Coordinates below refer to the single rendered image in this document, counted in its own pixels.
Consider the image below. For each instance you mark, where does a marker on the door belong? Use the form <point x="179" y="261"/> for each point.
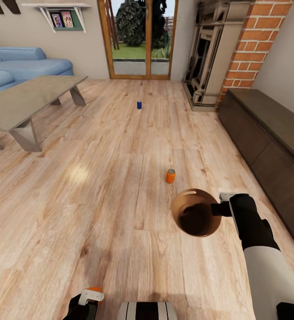
<point x="139" y="37"/>

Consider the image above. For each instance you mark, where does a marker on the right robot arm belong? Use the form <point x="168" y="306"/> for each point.
<point x="270" y="277"/>

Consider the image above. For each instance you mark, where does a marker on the coffee table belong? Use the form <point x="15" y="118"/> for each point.
<point x="18" y="104"/>

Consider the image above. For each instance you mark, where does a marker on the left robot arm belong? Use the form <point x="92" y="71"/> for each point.
<point x="81" y="309"/>

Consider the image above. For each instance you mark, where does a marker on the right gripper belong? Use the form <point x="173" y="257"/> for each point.
<point x="219" y="210"/>

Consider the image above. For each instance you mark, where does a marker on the trash can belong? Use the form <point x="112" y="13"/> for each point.
<point x="193" y="215"/>

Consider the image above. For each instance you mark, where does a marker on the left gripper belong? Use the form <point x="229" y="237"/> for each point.
<point x="87" y="312"/>

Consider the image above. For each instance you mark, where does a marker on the shelf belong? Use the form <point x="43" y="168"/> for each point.
<point x="76" y="14"/>

